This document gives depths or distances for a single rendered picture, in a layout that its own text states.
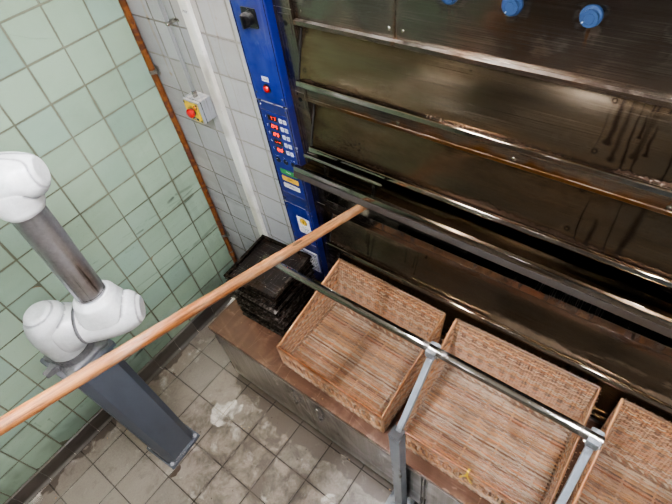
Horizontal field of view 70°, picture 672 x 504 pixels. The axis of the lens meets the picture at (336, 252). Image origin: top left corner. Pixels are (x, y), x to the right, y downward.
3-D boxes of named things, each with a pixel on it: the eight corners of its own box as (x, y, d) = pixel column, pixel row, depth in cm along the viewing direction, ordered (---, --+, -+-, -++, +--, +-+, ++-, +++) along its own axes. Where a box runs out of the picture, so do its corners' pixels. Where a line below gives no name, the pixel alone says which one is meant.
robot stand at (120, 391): (147, 449, 257) (38, 360, 182) (174, 417, 267) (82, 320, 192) (173, 470, 248) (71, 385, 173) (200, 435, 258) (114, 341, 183)
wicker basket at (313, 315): (345, 290, 239) (338, 255, 218) (445, 346, 212) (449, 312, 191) (280, 363, 216) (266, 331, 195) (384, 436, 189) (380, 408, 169)
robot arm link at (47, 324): (50, 331, 183) (15, 298, 167) (97, 319, 184) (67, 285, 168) (43, 368, 173) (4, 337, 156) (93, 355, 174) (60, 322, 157)
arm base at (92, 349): (34, 367, 180) (25, 360, 176) (81, 323, 191) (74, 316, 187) (62, 390, 172) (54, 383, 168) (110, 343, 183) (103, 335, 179)
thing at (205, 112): (201, 110, 209) (193, 89, 201) (217, 116, 204) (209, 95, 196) (189, 119, 205) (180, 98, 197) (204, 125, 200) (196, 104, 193)
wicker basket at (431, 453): (450, 349, 211) (455, 314, 190) (583, 417, 185) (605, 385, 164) (393, 442, 188) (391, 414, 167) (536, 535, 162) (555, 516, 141)
